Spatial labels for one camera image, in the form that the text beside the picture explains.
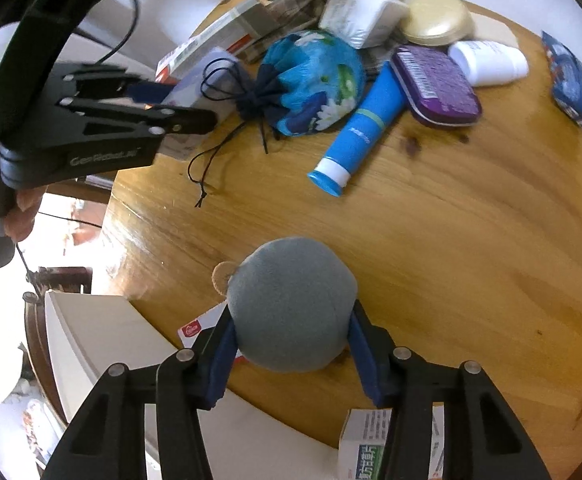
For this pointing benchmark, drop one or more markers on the white tissue packet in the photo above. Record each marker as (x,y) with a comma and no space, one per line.
(361,10)

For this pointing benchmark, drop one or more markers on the white box with green label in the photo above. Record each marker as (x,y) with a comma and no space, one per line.
(363,435)

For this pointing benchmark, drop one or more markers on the red and white long box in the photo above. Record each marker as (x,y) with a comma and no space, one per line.
(211,40)

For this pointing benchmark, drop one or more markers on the purple tin case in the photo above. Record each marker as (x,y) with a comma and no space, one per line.
(436,85)

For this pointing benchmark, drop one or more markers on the person's left hand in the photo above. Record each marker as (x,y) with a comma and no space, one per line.
(23,210)

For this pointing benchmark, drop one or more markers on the small white box red logo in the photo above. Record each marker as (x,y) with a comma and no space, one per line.
(198,327)

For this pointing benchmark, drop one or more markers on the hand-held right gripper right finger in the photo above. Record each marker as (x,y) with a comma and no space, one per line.
(366,355)

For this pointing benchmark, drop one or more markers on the blue tube with white cap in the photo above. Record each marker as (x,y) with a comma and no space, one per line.
(366,125)

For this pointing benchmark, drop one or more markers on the dark blue snack packet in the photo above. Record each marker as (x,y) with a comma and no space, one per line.
(573,80)

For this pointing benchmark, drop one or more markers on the white plastic bottle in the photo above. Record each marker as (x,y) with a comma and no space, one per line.
(491,62)

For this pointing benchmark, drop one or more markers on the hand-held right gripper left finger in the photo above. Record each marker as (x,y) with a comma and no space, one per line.
(221,355)

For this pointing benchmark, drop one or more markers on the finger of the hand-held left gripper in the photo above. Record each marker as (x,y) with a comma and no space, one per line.
(136,120)
(146,91)

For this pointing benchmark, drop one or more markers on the round gold tin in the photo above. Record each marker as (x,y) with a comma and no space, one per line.
(438,20)

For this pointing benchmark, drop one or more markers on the white plastic bin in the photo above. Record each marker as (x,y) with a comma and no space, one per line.
(111,350)

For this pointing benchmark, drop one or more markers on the dark wooden furniture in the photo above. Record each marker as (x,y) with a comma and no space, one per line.
(36,320)

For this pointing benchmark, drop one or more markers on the round plush toy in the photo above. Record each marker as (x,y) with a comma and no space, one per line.
(291,305)

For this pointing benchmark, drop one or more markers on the pale purple box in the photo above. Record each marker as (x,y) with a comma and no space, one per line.
(196,80)

